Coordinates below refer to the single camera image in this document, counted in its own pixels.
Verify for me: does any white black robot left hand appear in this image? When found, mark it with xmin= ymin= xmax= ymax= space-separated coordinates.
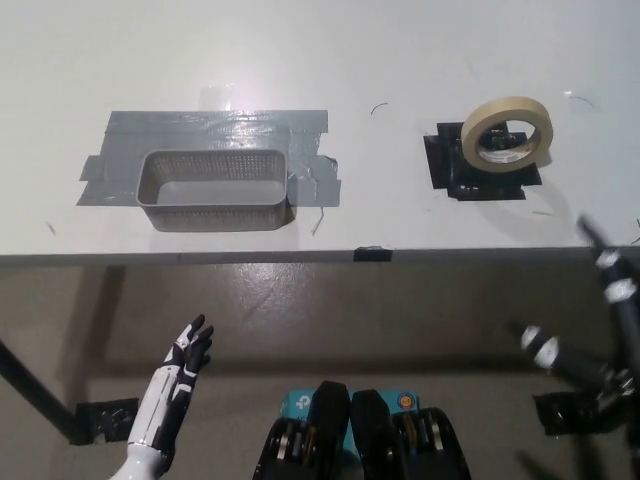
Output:
xmin=127 ymin=313 xmax=216 ymax=454

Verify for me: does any teal cardboard box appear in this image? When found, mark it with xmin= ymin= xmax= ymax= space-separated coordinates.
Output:
xmin=279 ymin=388 xmax=426 ymax=454

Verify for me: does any beige masking tape roll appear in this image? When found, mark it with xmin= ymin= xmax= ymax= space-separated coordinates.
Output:
xmin=460 ymin=95 xmax=555 ymax=175

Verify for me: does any black robot body left block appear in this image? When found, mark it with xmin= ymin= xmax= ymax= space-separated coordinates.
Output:
xmin=253 ymin=380 xmax=352 ymax=480

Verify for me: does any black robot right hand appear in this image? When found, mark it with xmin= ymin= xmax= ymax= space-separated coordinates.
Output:
xmin=508 ymin=214 xmax=640 ymax=401

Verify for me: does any small grey mesh plastic container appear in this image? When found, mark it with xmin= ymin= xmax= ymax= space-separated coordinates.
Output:
xmin=133 ymin=148 xmax=292 ymax=233

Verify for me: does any black tape square patch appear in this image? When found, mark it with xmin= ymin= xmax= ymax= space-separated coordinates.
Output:
xmin=423 ymin=121 xmax=544 ymax=203

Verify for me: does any black metal table leg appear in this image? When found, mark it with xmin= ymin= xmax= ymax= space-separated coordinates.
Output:
xmin=0 ymin=338 xmax=77 ymax=444

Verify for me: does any grey duct tape patch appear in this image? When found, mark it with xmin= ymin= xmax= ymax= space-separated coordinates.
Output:
xmin=74 ymin=109 xmax=343 ymax=209

